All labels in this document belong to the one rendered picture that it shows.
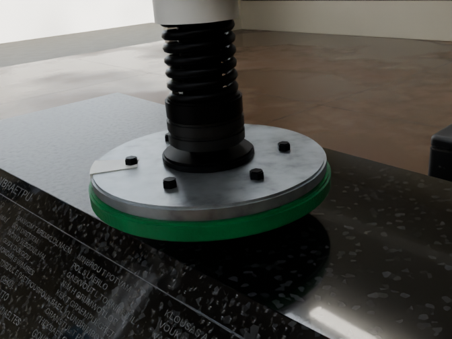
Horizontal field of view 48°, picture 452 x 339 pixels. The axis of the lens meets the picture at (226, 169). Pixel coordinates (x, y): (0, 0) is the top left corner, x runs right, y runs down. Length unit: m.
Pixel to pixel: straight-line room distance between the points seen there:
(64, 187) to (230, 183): 0.25
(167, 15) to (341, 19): 7.62
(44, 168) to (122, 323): 0.29
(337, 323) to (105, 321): 0.20
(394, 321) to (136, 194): 0.21
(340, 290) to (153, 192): 0.16
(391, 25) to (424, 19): 0.48
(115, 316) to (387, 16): 7.24
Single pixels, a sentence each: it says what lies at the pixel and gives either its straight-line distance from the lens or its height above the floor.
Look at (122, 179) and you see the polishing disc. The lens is 0.44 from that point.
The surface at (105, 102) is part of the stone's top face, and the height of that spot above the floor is 0.82.
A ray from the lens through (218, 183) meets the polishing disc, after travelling 0.41.
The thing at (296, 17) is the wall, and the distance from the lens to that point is 8.57.
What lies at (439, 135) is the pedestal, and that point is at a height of 0.74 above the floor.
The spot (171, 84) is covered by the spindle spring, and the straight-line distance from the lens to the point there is 0.43.
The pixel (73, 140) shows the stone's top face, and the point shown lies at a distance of 0.77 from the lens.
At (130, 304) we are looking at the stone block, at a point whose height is 0.79.
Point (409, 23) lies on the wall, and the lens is 7.39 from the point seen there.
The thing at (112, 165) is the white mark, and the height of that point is 0.88.
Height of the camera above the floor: 1.04
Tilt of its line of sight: 22 degrees down
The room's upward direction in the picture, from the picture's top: 4 degrees counter-clockwise
